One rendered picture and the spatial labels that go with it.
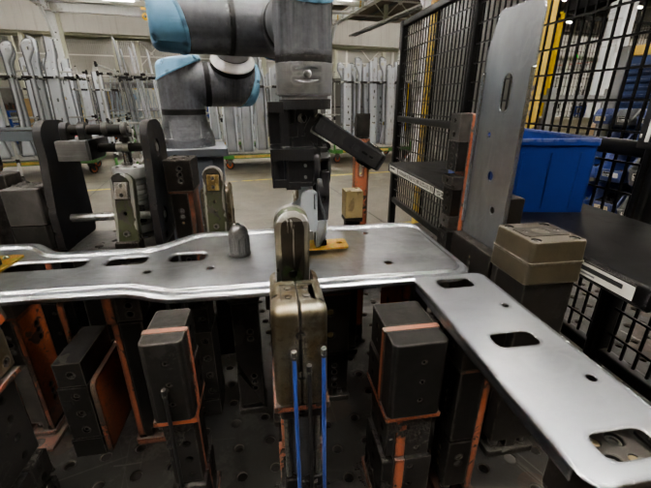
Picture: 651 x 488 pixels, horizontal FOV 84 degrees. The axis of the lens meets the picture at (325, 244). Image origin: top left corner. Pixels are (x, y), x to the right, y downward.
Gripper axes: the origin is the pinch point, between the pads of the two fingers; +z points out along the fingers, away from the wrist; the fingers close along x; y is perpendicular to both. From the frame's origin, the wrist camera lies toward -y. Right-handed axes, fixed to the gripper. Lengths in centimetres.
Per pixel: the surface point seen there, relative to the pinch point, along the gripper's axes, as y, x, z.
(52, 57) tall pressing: 354, -700, -91
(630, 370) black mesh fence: -55, 9, 26
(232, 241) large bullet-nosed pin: 13.4, 1.4, -0.5
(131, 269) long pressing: 27.4, 3.6, 2.0
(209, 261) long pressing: 16.9, 2.6, 2.1
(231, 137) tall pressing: 72, -689, 43
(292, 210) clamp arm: 5.6, 18.0, -9.6
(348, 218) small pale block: -6.7, -10.8, 0.9
